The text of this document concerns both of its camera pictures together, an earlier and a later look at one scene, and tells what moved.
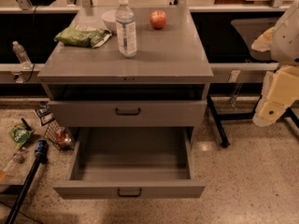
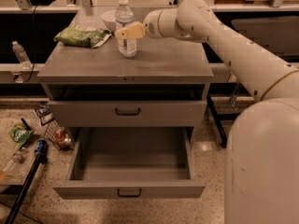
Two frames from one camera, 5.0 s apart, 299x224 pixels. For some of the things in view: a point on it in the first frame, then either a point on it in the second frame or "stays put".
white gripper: x=287 y=40 to x=151 y=25
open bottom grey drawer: x=124 y=162 stays put
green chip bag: x=78 y=35 stays put
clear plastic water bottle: x=125 y=27 stays put
